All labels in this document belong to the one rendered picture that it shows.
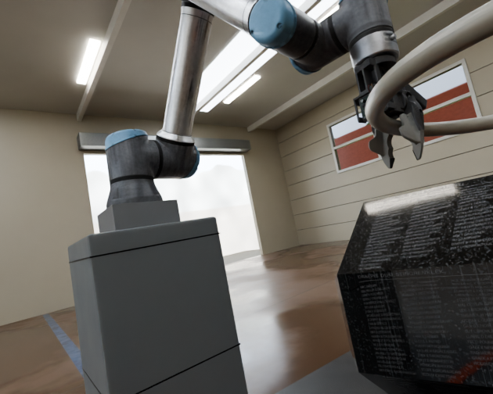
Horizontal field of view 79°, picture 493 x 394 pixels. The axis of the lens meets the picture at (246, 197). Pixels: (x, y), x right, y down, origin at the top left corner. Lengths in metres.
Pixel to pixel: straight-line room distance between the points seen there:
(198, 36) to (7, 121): 6.60
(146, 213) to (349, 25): 0.77
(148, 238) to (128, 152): 0.33
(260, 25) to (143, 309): 0.76
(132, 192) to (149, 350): 0.48
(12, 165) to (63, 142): 1.02
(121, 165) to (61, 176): 6.18
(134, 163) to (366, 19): 0.79
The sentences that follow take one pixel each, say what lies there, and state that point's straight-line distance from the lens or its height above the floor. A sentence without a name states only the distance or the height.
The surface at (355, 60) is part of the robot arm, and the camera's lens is 0.71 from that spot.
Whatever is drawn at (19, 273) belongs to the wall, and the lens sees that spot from 6.97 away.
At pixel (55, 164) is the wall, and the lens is 7.32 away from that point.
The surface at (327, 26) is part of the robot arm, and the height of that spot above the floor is 1.18.
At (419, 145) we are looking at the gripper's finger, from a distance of 0.66.
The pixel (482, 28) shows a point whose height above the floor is 0.92.
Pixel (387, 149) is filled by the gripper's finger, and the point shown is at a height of 0.89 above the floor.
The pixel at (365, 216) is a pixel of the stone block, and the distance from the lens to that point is 1.21.
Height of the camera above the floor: 0.78
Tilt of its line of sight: 6 degrees up
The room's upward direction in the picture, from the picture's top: 11 degrees counter-clockwise
